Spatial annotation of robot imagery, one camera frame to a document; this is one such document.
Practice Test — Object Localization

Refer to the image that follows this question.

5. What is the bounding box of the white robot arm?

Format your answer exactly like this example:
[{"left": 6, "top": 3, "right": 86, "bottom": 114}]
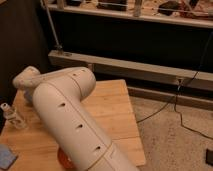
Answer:
[{"left": 13, "top": 66, "right": 139, "bottom": 171}]

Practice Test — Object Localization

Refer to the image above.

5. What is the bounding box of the clear plastic bottle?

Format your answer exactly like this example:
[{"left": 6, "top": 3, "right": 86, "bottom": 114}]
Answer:
[{"left": 0, "top": 103, "right": 27, "bottom": 129}]

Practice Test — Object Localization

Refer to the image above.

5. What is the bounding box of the metal pole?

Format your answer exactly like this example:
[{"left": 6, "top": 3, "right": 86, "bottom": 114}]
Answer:
[{"left": 43, "top": 0, "right": 63, "bottom": 52}]

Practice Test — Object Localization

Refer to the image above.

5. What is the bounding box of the blue cloth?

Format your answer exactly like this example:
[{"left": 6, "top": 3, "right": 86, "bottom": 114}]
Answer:
[{"left": 0, "top": 144, "right": 18, "bottom": 170}]

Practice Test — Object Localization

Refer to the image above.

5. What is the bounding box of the red bowl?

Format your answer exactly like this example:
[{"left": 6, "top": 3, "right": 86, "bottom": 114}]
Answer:
[{"left": 57, "top": 148, "right": 75, "bottom": 169}]

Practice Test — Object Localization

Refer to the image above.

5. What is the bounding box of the wooden shelf with clutter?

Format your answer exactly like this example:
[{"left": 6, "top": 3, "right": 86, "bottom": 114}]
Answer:
[{"left": 40, "top": 0, "right": 213, "bottom": 29}]

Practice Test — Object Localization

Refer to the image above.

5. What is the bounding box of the black box on floor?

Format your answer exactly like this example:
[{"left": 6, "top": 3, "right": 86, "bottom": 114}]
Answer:
[{"left": 205, "top": 149, "right": 213, "bottom": 166}]

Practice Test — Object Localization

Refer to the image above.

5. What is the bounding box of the black cable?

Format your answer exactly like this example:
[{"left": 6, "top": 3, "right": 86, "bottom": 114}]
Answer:
[{"left": 136, "top": 31, "right": 213, "bottom": 141}]

